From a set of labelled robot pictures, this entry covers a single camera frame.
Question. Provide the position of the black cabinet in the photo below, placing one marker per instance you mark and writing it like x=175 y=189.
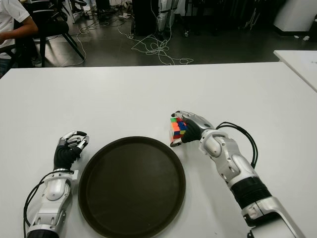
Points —
x=144 y=17

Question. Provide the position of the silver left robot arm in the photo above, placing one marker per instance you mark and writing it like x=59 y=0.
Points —
x=53 y=198

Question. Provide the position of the small white floor object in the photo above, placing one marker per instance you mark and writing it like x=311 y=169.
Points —
x=306 y=38

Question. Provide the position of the white cabinet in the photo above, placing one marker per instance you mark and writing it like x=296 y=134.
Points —
x=294 y=15

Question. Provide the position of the multicoloured Rubik's cube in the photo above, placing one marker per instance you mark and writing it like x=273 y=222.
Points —
x=175 y=127

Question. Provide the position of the white side table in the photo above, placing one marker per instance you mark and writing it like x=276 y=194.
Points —
x=299 y=64

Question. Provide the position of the dark brown round tray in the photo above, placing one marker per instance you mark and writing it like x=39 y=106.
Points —
x=131 y=188

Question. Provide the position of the black chair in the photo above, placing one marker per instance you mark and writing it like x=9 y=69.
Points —
x=52 y=23

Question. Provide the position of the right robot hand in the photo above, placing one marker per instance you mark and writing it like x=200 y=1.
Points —
x=194 y=130

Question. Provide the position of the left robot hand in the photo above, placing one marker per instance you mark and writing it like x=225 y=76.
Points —
x=63 y=157

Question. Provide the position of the seated person white shirt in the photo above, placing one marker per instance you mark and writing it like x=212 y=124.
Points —
x=10 y=19

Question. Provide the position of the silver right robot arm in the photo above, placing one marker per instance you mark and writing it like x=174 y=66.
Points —
x=232 y=163

